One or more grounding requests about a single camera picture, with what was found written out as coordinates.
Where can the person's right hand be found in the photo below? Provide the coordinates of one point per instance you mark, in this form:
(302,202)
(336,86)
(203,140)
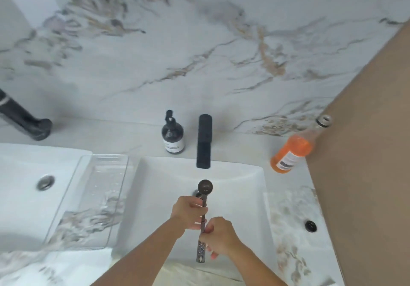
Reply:
(222,236)

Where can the person's left hand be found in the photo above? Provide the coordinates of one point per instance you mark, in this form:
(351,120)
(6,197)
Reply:
(185,210)

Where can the person's right fingers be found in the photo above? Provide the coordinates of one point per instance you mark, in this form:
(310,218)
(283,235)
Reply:
(209,231)

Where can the person's left fingers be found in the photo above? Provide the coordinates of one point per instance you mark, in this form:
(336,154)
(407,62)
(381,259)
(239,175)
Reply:
(199,206)

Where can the person's left forearm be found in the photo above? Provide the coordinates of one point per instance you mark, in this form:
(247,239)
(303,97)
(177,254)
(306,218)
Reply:
(144,257)

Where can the person's right forearm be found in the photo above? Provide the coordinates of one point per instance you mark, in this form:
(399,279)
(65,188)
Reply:
(256,266)

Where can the chrome sink drain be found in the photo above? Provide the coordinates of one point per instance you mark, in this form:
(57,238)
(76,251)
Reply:
(45,182)
(196,194)

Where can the white rectangular sink basin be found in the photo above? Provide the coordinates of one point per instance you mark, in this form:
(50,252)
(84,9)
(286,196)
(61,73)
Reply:
(22,209)
(153,199)

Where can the black square basin faucet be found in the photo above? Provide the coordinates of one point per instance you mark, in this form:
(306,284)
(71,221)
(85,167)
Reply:
(204,138)

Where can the dark pump soap bottle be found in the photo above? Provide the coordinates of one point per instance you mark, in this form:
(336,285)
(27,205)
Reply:
(173,135)

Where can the black round countertop plug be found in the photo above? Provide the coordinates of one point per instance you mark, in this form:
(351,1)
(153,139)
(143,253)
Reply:
(310,226)

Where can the clear plastic tray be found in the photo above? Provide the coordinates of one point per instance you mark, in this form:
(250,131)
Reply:
(93,196)

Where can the orange liquid bottle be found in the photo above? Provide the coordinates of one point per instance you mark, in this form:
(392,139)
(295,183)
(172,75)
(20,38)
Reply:
(293,151)

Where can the black curved faucet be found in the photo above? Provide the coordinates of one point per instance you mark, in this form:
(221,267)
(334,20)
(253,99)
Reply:
(22,119)

